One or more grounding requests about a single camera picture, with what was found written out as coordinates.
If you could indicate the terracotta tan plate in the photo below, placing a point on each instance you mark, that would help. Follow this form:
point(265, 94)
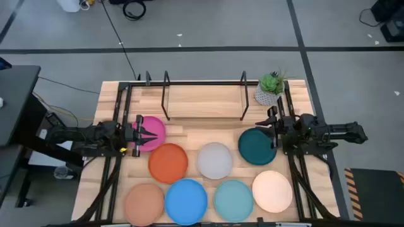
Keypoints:
point(144, 204)

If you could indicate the clear plastic cup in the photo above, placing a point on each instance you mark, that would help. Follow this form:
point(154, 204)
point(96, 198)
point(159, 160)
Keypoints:
point(63, 172)

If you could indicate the white container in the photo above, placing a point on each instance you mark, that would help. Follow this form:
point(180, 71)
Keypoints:
point(68, 4)

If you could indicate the orange plate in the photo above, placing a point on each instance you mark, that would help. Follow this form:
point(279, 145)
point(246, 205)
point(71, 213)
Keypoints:
point(168, 163)

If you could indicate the dark teal plate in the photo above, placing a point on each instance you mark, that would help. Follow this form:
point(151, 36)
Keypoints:
point(254, 148)

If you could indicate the bright blue plate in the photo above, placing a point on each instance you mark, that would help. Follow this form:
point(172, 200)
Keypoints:
point(186, 201)

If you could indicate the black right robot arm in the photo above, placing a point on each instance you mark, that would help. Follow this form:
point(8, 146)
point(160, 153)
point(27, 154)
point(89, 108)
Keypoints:
point(341, 129)

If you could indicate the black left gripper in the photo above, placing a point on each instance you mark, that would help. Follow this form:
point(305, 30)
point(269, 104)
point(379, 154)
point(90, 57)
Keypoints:
point(138, 132)

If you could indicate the black equipment case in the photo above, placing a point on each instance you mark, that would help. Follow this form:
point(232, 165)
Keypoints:
point(393, 19)

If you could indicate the magenta plate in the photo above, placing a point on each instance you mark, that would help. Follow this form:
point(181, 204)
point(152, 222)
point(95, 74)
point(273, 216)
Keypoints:
point(156, 132)

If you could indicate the white panel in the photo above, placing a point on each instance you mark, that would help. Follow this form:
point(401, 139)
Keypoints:
point(44, 157)

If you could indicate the green succulent plant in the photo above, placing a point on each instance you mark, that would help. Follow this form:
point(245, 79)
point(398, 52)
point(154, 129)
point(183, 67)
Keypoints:
point(271, 82)

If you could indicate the light teal plate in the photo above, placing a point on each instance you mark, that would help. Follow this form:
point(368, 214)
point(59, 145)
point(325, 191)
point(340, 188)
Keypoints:
point(233, 200)

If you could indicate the black desk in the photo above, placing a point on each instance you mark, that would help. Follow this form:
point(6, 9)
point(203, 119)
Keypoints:
point(15, 101)

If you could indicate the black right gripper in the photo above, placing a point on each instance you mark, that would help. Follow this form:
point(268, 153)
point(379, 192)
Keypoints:
point(279, 127)

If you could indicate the light grey plate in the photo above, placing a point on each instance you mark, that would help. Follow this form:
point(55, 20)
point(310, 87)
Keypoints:
point(215, 160)

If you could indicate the blue object on desk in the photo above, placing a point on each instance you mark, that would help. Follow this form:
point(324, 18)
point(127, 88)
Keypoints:
point(4, 63)

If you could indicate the black mat with hazard stripes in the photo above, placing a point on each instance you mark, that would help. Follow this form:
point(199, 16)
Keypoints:
point(378, 192)

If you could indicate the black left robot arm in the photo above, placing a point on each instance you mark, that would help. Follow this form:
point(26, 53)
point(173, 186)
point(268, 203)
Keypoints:
point(79, 134)

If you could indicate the cream plate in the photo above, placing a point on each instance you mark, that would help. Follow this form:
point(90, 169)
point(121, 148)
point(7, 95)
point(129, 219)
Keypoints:
point(272, 191)

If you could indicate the black aluminium rig frame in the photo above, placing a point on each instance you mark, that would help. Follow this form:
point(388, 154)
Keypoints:
point(195, 83)

